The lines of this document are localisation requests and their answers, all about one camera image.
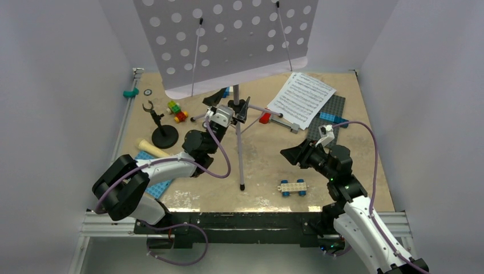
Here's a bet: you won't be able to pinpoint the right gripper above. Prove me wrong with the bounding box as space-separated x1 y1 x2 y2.
280 138 335 180

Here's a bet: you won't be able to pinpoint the sheet music page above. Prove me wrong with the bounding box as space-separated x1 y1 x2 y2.
267 72 336 130

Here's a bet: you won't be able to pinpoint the lilac music stand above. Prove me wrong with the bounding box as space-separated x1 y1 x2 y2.
132 0 319 191

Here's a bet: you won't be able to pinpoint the black microphone stand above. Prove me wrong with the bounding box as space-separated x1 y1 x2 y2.
142 100 179 149

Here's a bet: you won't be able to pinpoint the cream toy microphone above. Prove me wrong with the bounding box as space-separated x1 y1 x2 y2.
135 138 171 158

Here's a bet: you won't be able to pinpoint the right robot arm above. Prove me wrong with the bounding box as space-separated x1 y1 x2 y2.
280 140 429 273

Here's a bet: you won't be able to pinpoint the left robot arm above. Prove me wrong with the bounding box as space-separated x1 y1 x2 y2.
92 91 250 233

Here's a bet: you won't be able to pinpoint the blue white brick stack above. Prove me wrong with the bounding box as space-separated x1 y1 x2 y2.
223 87 232 98

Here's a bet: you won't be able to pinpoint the white brick car blue wheels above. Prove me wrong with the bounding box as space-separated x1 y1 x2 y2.
277 179 307 197

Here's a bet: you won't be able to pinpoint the grey girder red brick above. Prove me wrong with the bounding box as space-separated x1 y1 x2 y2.
259 112 300 134

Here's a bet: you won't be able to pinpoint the blue bricks on grey plate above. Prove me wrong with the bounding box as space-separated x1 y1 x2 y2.
317 112 348 124

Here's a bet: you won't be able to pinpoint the colourful toy brick car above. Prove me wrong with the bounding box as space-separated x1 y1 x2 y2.
167 100 188 123

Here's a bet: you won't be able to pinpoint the dark grey building baseplate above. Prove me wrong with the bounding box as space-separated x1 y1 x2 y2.
306 95 347 141

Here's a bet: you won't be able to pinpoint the teal brick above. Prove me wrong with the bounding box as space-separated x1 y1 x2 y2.
123 87 139 99

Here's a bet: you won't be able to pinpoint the light blue building baseplate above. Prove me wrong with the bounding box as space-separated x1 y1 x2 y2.
135 151 175 200

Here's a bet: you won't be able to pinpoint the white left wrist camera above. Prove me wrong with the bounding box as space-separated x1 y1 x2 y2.
205 105 235 128

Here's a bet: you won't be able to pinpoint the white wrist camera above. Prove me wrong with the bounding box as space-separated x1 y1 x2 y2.
315 124 334 147
205 105 235 128

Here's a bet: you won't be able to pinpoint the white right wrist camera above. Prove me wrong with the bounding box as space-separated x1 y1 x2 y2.
315 124 334 147

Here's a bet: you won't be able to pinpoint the black table front rail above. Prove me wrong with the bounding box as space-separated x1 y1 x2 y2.
134 212 349 253

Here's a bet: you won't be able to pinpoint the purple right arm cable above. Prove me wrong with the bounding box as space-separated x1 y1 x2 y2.
325 120 430 274

